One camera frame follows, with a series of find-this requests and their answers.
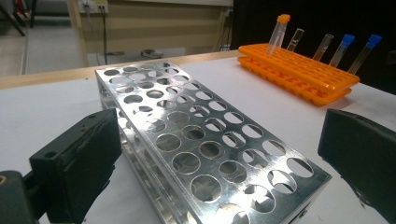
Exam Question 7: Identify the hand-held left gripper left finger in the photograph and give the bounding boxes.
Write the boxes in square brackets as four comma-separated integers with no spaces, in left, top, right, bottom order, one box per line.
[29,107,123,224]

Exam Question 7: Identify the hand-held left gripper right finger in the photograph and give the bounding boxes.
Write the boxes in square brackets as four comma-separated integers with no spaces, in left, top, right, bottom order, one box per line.
[318,108,396,224]

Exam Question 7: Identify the blue capped test tube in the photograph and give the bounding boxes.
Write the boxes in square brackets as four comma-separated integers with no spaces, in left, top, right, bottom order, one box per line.
[329,33,356,68]
[346,33,383,75]

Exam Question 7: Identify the orange plastic test tube rack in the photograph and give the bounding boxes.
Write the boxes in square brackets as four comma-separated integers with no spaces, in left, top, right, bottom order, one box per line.
[237,42,361,107]

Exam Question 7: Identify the orange tinted test tube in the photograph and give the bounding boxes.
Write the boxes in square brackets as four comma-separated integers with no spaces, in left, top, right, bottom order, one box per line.
[312,33,334,63]

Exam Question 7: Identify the metal test tube rack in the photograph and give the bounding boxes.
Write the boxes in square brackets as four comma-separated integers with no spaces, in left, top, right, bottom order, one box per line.
[94,61,332,224]

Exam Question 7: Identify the orange capped test tube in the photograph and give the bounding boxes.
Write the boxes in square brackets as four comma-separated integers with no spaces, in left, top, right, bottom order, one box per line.
[265,13,291,56]

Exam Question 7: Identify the white table board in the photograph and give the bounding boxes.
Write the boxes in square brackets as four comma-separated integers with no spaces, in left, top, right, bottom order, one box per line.
[0,57,396,224]

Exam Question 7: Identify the grey object on floor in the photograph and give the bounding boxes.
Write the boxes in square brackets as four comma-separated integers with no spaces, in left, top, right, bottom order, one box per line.
[139,49,164,60]

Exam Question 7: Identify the clear uncapped test tube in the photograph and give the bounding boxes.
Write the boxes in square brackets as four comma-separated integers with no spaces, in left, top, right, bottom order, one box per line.
[286,27,305,53]

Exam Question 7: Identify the black curtain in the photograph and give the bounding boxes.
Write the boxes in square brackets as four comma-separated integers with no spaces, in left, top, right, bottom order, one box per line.
[232,0,396,94]

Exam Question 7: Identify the beige wooden panel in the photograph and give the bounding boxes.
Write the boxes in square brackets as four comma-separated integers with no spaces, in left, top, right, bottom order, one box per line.
[66,0,234,68]

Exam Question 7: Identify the black stand legs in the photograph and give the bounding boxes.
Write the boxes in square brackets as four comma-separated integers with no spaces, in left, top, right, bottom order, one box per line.
[0,0,38,36]

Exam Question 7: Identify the black hanging cable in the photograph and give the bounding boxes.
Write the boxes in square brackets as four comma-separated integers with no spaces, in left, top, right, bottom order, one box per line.
[100,6,108,65]

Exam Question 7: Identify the wall power outlet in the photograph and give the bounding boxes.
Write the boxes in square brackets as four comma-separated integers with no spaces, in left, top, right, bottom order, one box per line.
[78,0,109,15]

